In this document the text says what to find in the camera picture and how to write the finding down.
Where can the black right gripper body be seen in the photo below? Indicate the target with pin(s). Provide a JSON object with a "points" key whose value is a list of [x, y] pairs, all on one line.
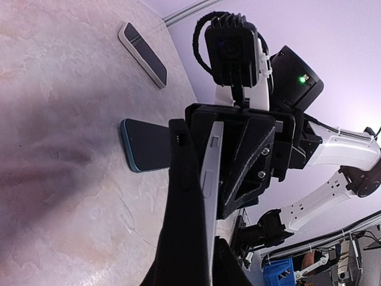
{"points": [[286, 154]]}

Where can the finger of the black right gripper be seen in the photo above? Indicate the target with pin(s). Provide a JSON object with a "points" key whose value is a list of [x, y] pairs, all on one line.
{"points": [[245, 162]]}

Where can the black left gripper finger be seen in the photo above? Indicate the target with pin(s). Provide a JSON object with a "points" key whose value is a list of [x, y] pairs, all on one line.
{"points": [[226, 269]]}

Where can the black phone front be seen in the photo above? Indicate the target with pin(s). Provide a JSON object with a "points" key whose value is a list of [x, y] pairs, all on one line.
{"points": [[210, 183]]}

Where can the black phone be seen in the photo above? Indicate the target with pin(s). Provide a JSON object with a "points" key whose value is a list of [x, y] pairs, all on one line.
{"points": [[147, 145], [210, 183]]}

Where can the black phone case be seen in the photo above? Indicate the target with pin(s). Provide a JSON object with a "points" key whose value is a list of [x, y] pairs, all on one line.
{"points": [[181, 257]]}

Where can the clear phone case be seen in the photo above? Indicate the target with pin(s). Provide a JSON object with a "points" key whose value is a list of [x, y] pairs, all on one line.
{"points": [[140, 50]]}

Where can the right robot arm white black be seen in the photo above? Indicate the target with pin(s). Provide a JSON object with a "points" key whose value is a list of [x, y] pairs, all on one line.
{"points": [[358, 158]]}

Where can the black phone middle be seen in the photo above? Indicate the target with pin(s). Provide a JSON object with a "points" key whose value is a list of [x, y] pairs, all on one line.
{"points": [[147, 145]]}

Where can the blue storage bin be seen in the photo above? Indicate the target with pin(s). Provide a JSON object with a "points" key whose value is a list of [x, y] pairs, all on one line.
{"points": [[280, 273]]}

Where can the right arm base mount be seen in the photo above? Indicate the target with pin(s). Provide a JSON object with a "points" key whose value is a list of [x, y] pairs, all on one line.
{"points": [[240, 242]]}

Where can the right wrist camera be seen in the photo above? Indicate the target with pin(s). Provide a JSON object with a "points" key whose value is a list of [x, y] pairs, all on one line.
{"points": [[239, 61]]}

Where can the right aluminium frame post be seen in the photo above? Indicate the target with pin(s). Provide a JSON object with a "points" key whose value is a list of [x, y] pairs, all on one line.
{"points": [[188, 11]]}

